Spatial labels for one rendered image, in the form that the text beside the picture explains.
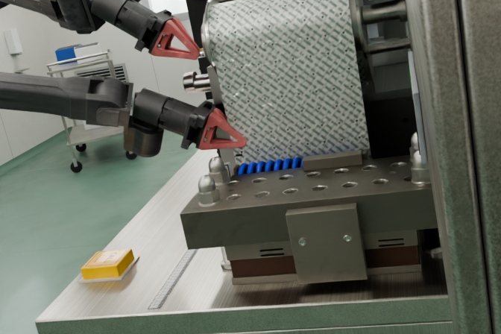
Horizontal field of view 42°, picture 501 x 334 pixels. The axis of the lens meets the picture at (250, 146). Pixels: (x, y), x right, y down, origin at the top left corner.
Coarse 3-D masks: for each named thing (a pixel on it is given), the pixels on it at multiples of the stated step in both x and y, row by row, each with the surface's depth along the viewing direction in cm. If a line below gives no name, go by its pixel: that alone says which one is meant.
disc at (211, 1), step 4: (208, 0) 111; (212, 0) 113; (216, 0) 115; (208, 4) 110; (212, 4) 112; (208, 8) 110; (208, 12) 109; (204, 16) 109; (208, 16) 109; (204, 20) 108; (208, 20) 109; (204, 24) 108; (208, 24) 108; (208, 28) 108; (208, 32) 108; (208, 36) 108; (208, 40) 108; (208, 44) 108; (208, 48) 108; (212, 52) 109; (212, 56) 109; (212, 60) 109; (212, 64) 109; (216, 72) 111
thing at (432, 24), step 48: (432, 0) 20; (480, 0) 20; (432, 48) 21; (480, 48) 21; (432, 96) 21; (480, 96) 21; (432, 144) 29; (480, 144) 21; (432, 192) 55; (480, 192) 22; (480, 240) 23; (480, 288) 23
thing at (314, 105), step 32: (288, 64) 107; (320, 64) 106; (352, 64) 105; (224, 96) 111; (256, 96) 110; (288, 96) 109; (320, 96) 107; (352, 96) 106; (256, 128) 111; (288, 128) 110; (320, 128) 109; (352, 128) 108; (256, 160) 113
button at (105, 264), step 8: (128, 248) 116; (96, 256) 115; (104, 256) 115; (112, 256) 114; (120, 256) 113; (128, 256) 115; (88, 264) 113; (96, 264) 112; (104, 264) 111; (112, 264) 111; (120, 264) 111; (128, 264) 114; (88, 272) 112; (96, 272) 111; (104, 272) 111; (112, 272) 110; (120, 272) 111
